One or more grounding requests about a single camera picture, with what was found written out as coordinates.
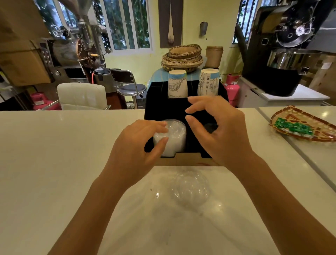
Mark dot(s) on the stack of woven baskets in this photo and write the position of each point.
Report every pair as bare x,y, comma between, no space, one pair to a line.
182,59

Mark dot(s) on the clear plastic bag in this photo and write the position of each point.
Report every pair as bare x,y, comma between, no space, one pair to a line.
168,210

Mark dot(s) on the silver coffee roaster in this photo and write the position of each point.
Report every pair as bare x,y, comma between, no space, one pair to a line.
81,34

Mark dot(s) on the black cup organizer box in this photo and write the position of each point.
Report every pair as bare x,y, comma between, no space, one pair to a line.
157,102

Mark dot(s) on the pile of green packets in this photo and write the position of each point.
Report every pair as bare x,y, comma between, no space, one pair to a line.
294,127

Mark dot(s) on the brown woven cup holder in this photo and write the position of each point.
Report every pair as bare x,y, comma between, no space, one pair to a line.
214,57

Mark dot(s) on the white padded chair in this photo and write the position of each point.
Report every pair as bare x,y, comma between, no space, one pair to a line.
81,96

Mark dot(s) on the paper cup stack boat print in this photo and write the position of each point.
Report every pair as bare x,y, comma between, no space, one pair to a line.
178,84

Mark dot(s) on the person's left hand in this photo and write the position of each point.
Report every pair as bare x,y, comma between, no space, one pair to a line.
128,155

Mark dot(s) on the clear dome lid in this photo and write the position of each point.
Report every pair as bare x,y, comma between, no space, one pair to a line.
191,189

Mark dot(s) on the stack of clear plastic lids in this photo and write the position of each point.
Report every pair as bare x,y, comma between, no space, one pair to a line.
174,139

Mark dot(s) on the person's right middle finger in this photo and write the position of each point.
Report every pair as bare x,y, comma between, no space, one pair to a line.
202,99

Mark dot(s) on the person's right hand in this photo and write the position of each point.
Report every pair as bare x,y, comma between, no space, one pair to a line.
228,136

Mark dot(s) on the black coffee roaster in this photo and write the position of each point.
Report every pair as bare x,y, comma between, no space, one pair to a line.
278,65

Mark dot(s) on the chrome bar stool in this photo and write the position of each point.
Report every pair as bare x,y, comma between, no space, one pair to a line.
131,89

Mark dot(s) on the wooden spoon wall decoration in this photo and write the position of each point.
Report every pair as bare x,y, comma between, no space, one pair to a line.
170,23

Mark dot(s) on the barred window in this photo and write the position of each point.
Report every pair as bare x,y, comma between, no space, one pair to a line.
244,15

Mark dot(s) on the person's right forearm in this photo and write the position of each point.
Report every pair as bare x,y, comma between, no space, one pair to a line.
283,210

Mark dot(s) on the person's right thumb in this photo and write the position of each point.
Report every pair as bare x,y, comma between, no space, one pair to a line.
196,126

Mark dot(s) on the pink gas cylinder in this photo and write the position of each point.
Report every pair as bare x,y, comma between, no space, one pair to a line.
40,101
232,89

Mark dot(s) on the white framed window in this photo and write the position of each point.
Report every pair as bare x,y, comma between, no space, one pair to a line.
126,26

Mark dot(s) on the grey wall lamp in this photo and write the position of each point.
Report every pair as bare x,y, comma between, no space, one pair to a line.
203,28

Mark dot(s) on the large cardboard box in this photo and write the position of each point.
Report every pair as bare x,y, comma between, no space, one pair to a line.
18,52

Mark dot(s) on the person's left forearm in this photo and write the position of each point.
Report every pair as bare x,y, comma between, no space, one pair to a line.
89,218

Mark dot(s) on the light plywood crate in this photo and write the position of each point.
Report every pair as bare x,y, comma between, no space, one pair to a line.
324,76

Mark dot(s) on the person's left thumb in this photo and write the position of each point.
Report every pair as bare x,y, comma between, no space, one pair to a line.
158,149

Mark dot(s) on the paper cup stack building print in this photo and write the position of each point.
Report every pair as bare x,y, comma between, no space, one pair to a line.
208,82

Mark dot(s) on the woven bamboo tray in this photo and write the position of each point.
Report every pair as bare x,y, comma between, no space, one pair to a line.
324,128

